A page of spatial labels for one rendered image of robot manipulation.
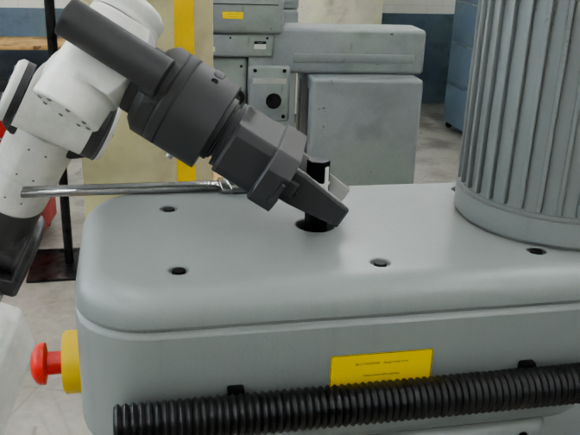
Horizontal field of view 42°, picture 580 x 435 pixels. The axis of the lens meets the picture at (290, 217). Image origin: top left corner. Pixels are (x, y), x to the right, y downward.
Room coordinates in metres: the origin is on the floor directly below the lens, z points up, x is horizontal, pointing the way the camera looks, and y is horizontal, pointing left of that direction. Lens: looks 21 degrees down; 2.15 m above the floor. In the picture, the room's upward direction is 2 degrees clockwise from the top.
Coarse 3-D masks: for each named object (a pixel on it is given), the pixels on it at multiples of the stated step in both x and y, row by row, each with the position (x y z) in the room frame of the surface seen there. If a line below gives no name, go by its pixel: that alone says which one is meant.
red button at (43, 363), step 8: (40, 344) 0.61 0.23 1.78; (32, 352) 0.61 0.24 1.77; (40, 352) 0.60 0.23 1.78; (48, 352) 0.61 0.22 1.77; (56, 352) 0.61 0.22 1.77; (32, 360) 0.60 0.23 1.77; (40, 360) 0.60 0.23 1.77; (48, 360) 0.60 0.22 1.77; (56, 360) 0.61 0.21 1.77; (32, 368) 0.59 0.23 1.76; (40, 368) 0.59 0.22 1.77; (48, 368) 0.60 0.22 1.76; (56, 368) 0.60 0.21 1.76; (32, 376) 0.60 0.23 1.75; (40, 376) 0.59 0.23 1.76; (40, 384) 0.60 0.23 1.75
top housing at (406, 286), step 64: (192, 192) 0.74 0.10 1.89; (384, 192) 0.77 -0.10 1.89; (448, 192) 0.78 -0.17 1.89; (128, 256) 0.58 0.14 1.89; (192, 256) 0.58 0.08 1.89; (256, 256) 0.59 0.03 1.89; (320, 256) 0.59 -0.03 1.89; (384, 256) 0.60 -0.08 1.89; (448, 256) 0.60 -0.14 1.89; (512, 256) 0.61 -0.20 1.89; (576, 256) 0.61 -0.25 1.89; (128, 320) 0.50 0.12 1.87; (192, 320) 0.51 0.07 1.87; (256, 320) 0.52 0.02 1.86; (320, 320) 0.54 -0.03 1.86; (384, 320) 0.55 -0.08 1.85; (448, 320) 0.56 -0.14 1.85; (512, 320) 0.57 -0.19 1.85; (576, 320) 0.58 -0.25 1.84; (128, 384) 0.50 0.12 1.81; (192, 384) 0.51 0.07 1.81; (256, 384) 0.52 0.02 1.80; (320, 384) 0.53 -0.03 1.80
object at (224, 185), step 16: (32, 192) 0.71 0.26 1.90; (48, 192) 0.71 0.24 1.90; (64, 192) 0.72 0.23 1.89; (80, 192) 0.72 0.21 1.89; (96, 192) 0.72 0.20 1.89; (112, 192) 0.73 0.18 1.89; (128, 192) 0.73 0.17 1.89; (144, 192) 0.73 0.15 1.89; (160, 192) 0.74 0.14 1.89; (224, 192) 0.74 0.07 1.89; (240, 192) 0.75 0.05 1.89
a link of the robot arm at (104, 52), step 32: (64, 32) 0.62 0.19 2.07; (96, 32) 0.62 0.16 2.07; (128, 32) 0.63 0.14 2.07; (64, 64) 0.64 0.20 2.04; (96, 64) 0.64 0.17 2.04; (128, 64) 0.62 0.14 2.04; (160, 64) 0.62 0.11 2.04; (192, 64) 0.66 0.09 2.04; (64, 96) 0.63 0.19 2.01; (96, 96) 0.64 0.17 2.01; (128, 96) 0.65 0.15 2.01; (160, 96) 0.63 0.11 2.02; (96, 128) 0.64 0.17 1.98
